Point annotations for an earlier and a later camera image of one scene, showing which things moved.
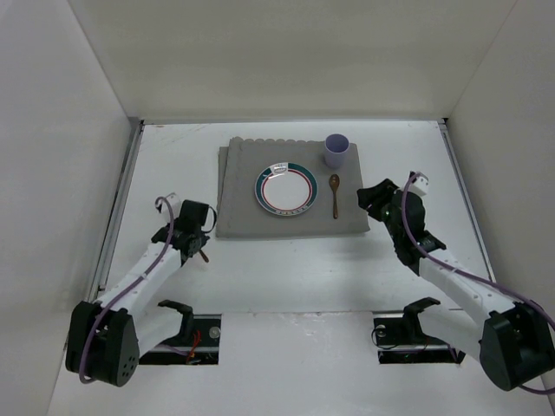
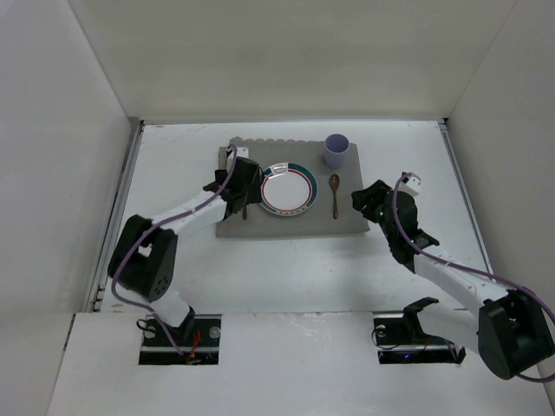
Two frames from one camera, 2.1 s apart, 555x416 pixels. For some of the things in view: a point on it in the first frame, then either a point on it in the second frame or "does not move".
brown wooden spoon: [334, 181] does not move
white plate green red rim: [285, 189] does not move
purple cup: [336, 147] does not move
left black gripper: [193, 244] → [242, 201]
